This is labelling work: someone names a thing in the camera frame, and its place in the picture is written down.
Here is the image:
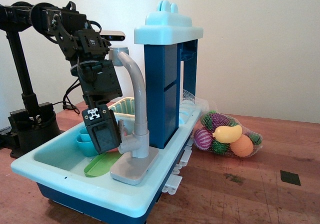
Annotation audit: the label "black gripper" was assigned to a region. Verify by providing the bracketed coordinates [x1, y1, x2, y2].
[71, 30, 125, 154]

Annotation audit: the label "grey faucet lever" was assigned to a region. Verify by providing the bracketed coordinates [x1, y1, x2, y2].
[118, 134, 141, 154]

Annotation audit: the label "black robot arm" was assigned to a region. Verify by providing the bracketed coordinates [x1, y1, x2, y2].
[0, 2, 125, 158]

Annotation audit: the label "teal dish rack basket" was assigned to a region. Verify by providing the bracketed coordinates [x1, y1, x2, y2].
[109, 97, 135, 119]

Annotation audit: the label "teal toy cup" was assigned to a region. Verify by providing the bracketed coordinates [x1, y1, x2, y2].
[76, 127, 98, 157]

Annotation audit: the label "green toy plate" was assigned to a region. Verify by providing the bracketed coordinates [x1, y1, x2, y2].
[84, 151, 122, 177]

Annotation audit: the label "grey toy faucet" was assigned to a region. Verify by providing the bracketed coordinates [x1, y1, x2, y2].
[108, 46, 159, 185]

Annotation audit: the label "blue toy sink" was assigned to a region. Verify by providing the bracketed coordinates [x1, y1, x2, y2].
[11, 108, 201, 223]

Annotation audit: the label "white plastic clips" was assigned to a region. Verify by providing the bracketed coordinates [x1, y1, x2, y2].
[162, 137, 193, 195]

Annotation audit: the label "purple toy onion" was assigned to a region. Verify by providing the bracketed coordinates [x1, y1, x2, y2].
[194, 128, 212, 150]

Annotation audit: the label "blue toy shelf tower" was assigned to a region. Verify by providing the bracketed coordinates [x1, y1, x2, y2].
[134, 0, 204, 149]

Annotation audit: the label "mesh bag of toys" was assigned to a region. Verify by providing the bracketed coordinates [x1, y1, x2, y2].
[179, 90, 263, 158]

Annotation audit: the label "yellow toy mango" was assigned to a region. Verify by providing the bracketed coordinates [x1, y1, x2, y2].
[212, 125, 243, 143]

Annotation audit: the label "orange toy fruit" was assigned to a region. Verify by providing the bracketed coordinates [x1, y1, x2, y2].
[230, 134, 254, 157]

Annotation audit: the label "black tape square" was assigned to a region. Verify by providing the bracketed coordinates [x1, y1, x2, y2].
[280, 170, 301, 186]

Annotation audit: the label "black cable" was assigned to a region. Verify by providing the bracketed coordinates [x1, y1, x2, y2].
[52, 77, 85, 114]

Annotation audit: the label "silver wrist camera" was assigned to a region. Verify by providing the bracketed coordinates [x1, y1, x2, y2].
[100, 31, 126, 41]

